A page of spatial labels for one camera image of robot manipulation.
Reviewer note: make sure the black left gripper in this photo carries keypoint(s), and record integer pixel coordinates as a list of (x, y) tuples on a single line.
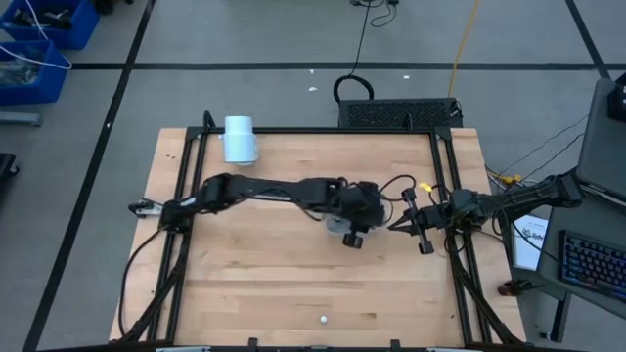
[(362, 205)]

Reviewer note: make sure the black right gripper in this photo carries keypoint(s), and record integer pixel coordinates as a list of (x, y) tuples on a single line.
[(433, 217)]

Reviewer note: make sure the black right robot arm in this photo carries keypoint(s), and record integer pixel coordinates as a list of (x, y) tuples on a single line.
[(518, 198)]

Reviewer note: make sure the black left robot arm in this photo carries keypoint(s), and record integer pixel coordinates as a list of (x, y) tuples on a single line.
[(274, 188)]

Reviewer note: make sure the black perforated computer case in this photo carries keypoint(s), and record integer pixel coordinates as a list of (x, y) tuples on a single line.
[(396, 113)]

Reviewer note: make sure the black clamp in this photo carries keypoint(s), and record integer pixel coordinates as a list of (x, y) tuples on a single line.
[(513, 287)]

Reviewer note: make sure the white printed paper sheet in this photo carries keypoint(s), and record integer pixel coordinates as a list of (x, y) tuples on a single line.
[(528, 254)]

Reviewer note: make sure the grey keyboard desk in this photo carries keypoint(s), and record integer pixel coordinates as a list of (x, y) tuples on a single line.
[(577, 215)]

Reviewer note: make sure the black backlit keyboard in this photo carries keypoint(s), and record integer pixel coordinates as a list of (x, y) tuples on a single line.
[(592, 264)]

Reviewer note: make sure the grey monitor desk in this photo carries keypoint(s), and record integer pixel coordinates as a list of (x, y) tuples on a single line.
[(601, 146)]

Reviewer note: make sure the black monitor base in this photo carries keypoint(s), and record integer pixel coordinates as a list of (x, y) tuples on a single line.
[(618, 102)]

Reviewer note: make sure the blue plastic crate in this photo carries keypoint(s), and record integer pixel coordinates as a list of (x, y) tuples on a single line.
[(73, 29), (44, 88)]

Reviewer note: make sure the grey metal bar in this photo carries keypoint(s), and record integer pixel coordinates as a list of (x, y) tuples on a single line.
[(19, 118)]

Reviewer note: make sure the black floor object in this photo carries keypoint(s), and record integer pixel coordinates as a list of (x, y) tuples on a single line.
[(7, 168)]

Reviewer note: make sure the black aluminium table frame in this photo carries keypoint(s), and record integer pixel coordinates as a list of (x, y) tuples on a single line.
[(313, 130)]

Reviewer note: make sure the black table edge bracket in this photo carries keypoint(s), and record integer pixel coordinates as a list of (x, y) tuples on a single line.
[(395, 343), (252, 342)]

